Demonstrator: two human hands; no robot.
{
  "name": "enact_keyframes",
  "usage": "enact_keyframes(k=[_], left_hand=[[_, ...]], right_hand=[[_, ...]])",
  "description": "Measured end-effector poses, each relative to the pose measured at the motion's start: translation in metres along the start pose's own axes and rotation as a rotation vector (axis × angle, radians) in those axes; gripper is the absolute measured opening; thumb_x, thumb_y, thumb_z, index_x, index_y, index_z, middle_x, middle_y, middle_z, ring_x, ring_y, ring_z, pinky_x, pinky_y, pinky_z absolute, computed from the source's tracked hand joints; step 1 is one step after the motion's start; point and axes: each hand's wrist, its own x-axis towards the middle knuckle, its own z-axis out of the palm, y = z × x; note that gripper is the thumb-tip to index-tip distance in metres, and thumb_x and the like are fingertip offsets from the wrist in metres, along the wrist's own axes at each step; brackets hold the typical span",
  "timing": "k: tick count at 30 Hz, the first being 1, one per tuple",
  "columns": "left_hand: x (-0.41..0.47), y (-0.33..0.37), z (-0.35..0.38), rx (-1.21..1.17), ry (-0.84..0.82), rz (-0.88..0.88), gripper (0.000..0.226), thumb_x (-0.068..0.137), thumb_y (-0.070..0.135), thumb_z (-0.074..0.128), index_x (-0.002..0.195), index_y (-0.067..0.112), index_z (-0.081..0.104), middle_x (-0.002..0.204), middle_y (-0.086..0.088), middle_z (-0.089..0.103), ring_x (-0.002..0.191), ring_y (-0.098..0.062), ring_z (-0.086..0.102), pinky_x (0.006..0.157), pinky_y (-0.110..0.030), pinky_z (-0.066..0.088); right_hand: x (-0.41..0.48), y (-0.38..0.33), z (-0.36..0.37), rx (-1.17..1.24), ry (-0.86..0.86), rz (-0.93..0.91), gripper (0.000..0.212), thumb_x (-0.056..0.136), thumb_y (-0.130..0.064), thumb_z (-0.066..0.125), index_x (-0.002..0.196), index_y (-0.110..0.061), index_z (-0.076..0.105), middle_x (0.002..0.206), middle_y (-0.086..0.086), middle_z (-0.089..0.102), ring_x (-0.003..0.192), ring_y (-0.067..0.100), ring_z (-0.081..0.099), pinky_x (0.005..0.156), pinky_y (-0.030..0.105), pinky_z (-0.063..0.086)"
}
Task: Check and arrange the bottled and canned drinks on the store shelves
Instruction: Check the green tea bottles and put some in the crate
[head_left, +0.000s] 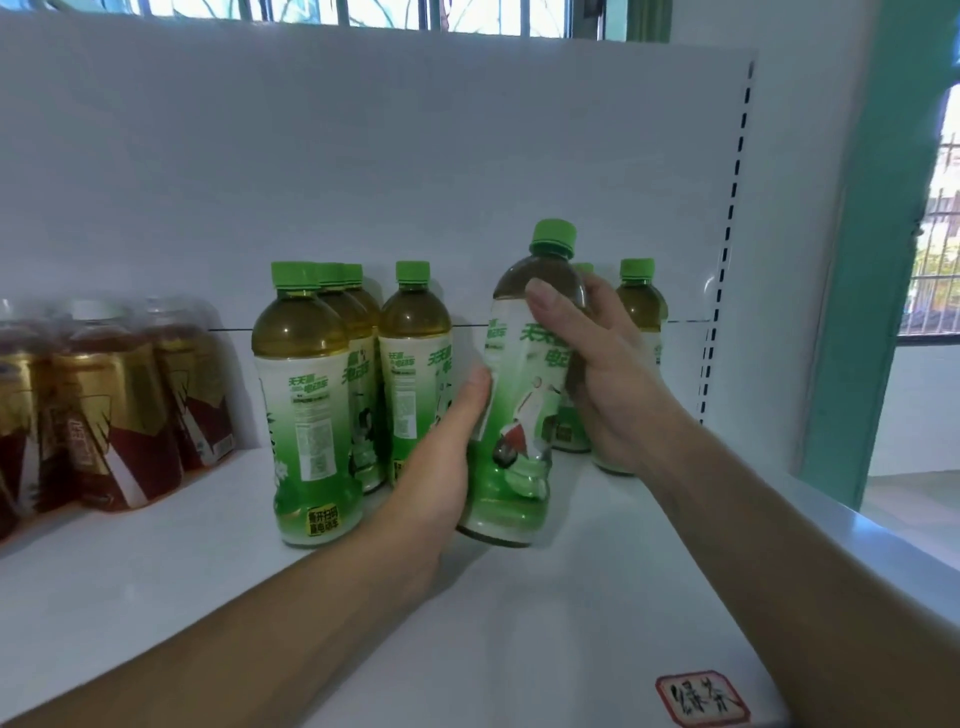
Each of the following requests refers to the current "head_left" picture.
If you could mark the person's left hand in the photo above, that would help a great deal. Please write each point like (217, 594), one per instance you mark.
(435, 495)

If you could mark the person's right hand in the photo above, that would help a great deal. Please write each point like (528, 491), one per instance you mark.
(623, 390)

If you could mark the green tea bottle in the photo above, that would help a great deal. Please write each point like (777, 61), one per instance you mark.
(507, 503)

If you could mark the row of green-capped bottles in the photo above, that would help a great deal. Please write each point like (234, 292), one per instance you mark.
(308, 405)

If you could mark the row of amber drink bottles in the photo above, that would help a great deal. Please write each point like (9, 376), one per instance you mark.
(113, 420)

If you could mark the white metal shelf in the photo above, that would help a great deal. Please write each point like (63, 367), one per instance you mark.
(375, 150)

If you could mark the person's right forearm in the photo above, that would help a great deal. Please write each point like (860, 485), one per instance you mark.
(825, 585)

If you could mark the person's left forearm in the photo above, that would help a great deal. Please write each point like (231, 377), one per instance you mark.
(225, 645)

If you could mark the small handwritten shelf label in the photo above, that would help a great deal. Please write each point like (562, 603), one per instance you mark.
(702, 698)

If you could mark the blue-framed barred window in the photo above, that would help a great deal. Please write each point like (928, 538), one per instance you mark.
(938, 225)

